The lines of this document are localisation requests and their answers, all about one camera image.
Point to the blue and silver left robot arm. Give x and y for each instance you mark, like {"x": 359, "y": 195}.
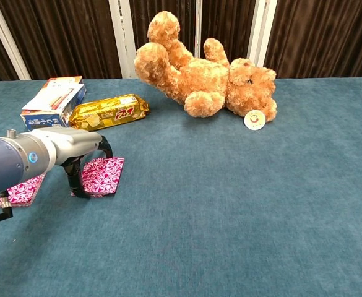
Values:
{"x": 4, "y": 161}

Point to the round white teddy tag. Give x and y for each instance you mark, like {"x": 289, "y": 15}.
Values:
{"x": 254, "y": 119}

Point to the white frame post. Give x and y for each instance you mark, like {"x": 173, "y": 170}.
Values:
{"x": 261, "y": 31}
{"x": 122, "y": 37}
{"x": 7, "y": 40}

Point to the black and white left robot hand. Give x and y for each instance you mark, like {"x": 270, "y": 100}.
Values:
{"x": 72, "y": 140}

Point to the thin metal pole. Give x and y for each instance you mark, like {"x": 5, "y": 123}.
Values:
{"x": 198, "y": 28}

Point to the gold biscuit packet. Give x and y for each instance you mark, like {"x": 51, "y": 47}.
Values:
{"x": 109, "y": 113}

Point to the brown teddy bear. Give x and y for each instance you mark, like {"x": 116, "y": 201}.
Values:
{"x": 205, "y": 80}

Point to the blue felt table cover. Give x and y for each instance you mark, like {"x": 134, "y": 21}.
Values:
{"x": 230, "y": 201}

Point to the blue and white carton box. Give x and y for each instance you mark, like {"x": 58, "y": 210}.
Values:
{"x": 54, "y": 96}

